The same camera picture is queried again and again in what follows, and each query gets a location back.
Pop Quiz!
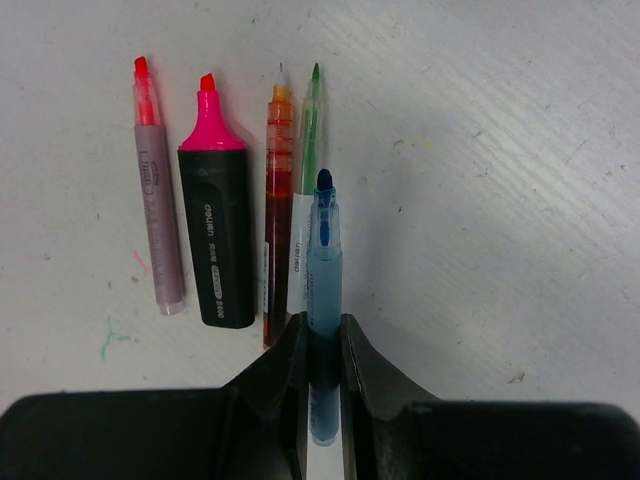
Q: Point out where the black highlighter body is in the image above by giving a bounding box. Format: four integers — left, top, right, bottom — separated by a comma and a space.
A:
178, 73, 255, 329

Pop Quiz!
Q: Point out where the pink clear pen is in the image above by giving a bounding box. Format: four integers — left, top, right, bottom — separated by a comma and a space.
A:
133, 56, 185, 316

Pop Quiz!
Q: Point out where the red orange-tipped pen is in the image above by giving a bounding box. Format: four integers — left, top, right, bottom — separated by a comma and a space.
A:
263, 71, 293, 349

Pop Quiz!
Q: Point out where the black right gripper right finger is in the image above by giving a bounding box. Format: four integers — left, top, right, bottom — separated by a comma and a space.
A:
340, 314, 639, 479

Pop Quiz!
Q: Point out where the green clear pen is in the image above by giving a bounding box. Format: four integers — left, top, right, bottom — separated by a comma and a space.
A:
286, 63, 323, 317

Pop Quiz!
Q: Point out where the blue pen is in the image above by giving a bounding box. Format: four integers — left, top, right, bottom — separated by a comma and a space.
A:
307, 169, 343, 447

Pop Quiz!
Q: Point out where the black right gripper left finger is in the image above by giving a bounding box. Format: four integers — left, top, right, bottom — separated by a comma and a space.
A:
1, 315, 308, 479

